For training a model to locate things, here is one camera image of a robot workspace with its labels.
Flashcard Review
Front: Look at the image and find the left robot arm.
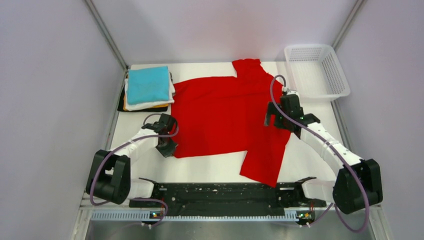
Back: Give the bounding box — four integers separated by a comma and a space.
85, 113, 179, 206

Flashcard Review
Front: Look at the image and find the red t shirt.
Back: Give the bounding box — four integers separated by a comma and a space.
171, 58, 291, 187

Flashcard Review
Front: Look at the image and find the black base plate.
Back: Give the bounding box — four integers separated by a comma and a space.
129, 182, 327, 217

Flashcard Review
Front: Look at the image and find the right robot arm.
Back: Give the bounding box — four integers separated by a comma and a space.
264, 93, 383, 215

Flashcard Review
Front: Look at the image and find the white cable duct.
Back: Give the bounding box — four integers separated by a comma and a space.
90, 210, 299, 222

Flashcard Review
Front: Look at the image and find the folded blue t shirt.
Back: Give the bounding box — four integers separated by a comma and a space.
126, 66, 170, 105

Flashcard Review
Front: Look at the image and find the white plastic basket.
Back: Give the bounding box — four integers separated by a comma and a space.
284, 44, 351, 102

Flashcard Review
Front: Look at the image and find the folded white t shirt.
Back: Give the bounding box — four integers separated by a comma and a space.
124, 72, 175, 110

